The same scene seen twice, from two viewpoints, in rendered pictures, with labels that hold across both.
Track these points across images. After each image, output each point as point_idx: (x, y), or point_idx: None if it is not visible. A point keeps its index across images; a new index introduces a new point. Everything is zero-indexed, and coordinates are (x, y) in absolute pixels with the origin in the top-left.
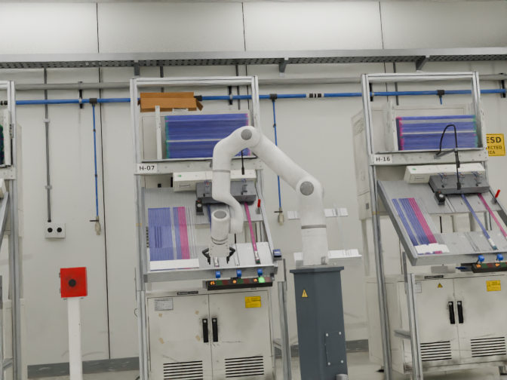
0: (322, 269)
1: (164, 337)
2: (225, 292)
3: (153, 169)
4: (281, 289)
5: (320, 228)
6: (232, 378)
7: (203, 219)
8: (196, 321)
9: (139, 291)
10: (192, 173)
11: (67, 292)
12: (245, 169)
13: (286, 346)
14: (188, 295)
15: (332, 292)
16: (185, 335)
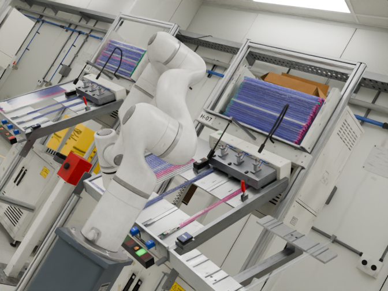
0: (68, 239)
1: None
2: (164, 262)
3: (209, 120)
4: (157, 282)
5: (119, 185)
6: None
7: (191, 176)
8: (127, 271)
9: (74, 194)
10: (231, 137)
11: (61, 172)
12: (284, 157)
13: None
14: (139, 242)
15: (66, 286)
16: None
